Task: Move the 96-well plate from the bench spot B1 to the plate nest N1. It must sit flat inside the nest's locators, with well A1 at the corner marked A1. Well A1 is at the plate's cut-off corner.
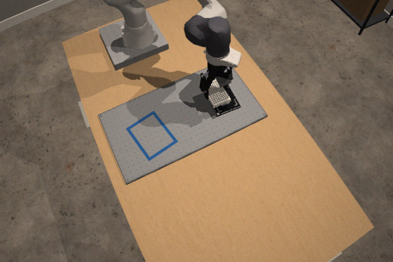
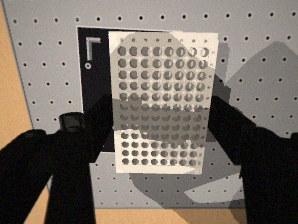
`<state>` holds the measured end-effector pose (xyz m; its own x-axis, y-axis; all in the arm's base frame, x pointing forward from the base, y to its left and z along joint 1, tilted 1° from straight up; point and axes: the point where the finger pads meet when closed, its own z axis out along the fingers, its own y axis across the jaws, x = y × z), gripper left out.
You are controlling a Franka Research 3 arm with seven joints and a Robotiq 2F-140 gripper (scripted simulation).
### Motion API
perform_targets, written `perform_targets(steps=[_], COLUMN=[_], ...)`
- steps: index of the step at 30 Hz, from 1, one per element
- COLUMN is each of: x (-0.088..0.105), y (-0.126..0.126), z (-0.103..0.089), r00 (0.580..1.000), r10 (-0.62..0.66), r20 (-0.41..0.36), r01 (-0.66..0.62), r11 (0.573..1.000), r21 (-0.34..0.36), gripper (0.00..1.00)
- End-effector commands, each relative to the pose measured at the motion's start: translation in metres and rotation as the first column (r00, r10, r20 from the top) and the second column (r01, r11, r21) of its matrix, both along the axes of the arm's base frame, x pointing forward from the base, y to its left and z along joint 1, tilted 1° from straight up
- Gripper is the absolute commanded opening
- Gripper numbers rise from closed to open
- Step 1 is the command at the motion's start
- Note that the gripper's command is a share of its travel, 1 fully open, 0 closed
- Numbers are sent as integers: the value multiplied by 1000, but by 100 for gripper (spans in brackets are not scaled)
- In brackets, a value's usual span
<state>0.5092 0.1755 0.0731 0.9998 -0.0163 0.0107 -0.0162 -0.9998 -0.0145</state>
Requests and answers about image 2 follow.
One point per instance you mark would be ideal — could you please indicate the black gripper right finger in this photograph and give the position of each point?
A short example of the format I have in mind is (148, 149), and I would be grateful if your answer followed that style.
(270, 181)

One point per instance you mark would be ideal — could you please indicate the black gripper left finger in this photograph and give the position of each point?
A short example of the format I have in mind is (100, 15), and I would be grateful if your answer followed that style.
(27, 163)

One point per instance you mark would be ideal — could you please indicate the grey flat rectangular mat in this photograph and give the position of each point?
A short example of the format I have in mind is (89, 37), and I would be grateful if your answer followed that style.
(256, 73)

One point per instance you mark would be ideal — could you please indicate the black rectangular plate nest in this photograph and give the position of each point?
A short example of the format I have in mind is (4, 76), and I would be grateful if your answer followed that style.
(94, 67)

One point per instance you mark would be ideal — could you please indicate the white well plate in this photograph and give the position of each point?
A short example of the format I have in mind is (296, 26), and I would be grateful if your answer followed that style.
(161, 94)

